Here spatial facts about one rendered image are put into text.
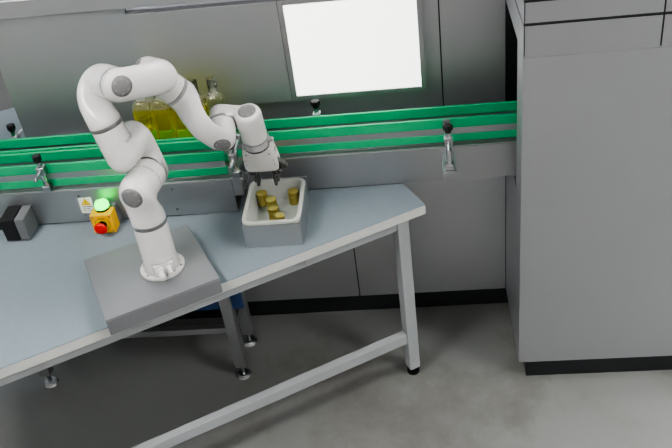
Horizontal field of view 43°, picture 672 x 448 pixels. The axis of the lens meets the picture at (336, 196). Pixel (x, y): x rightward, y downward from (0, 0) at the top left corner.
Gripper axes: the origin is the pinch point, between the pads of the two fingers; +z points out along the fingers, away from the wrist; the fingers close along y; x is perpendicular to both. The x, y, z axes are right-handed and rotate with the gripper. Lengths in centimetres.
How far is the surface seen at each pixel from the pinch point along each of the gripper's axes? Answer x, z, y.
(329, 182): -9.4, 14.1, -16.4
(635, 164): 1, 1, -106
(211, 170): -4.0, -0.3, 17.7
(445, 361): 14, 88, -50
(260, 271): 28.1, 8.1, 0.6
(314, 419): 39, 81, -5
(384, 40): -38, -18, -36
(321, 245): 18.3, 9.9, -16.2
